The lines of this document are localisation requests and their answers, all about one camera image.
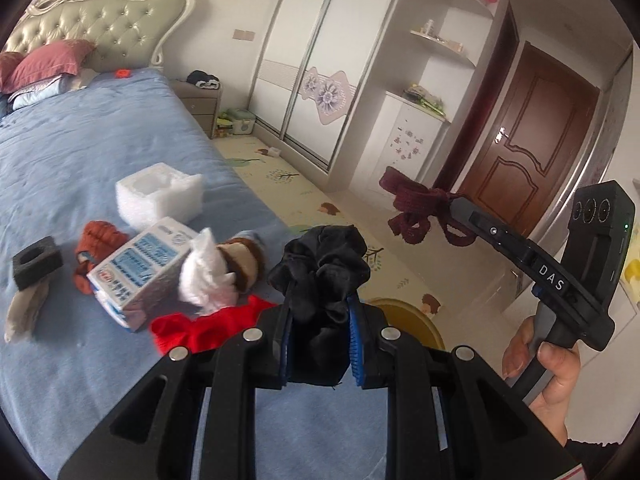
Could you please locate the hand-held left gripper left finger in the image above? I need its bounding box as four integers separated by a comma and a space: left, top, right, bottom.
56, 284, 296, 480

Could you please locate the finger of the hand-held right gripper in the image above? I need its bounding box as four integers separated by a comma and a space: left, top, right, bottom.
449, 196, 537, 267

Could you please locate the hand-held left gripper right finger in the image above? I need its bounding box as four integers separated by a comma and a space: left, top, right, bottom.
347, 295, 583, 480

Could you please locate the yellow bin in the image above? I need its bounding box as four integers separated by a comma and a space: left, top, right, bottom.
367, 297, 446, 352

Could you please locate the black cloth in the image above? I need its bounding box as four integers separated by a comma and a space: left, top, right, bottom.
267, 225, 372, 388

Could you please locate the maroon knit cloth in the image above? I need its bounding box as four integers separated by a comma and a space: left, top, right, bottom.
378, 166, 476, 247

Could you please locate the white foam block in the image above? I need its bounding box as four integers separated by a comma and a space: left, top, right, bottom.
115, 162, 205, 228

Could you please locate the black foam block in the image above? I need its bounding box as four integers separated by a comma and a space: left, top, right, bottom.
12, 236, 64, 291

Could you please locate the person's right hand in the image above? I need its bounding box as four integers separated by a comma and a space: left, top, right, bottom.
501, 316, 582, 446

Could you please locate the red cloth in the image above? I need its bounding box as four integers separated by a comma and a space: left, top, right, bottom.
150, 295, 281, 358

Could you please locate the brown wooden door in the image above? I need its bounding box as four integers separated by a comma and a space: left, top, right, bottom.
432, 2, 601, 241

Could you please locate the brown and beige sock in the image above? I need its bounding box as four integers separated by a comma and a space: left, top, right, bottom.
220, 232, 266, 293

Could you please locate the white crumpled cloth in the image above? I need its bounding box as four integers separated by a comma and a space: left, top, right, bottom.
177, 227, 238, 318

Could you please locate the white corner shelf unit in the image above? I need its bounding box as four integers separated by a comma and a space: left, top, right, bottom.
347, 0, 506, 196

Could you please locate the green pile of papers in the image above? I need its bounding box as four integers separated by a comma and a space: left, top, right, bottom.
404, 85, 446, 113

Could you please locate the blue and white carton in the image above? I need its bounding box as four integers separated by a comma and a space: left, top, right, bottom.
86, 217, 198, 333

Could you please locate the orange brown sock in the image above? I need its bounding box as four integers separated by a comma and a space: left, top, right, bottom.
72, 220, 128, 296

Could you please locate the green storage box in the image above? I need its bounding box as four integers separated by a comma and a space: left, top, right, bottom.
225, 108, 256, 136

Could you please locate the grey nightstand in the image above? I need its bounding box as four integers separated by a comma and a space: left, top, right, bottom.
172, 80, 222, 139

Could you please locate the grey sock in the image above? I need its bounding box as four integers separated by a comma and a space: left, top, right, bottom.
4, 280, 51, 345

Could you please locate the white sliding door wardrobe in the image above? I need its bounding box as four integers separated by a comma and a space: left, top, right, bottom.
247, 0, 416, 173

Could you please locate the bed with blue sheet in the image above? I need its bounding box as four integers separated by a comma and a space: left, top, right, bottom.
0, 66, 391, 480

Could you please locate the dark clothes pile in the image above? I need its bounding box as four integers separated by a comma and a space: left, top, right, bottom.
186, 70, 221, 90

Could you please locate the pink pillow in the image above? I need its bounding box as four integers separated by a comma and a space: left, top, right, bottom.
10, 40, 96, 93
0, 52, 23, 92

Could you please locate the tufted green headboard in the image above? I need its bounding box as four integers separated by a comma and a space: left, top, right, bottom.
7, 0, 196, 68

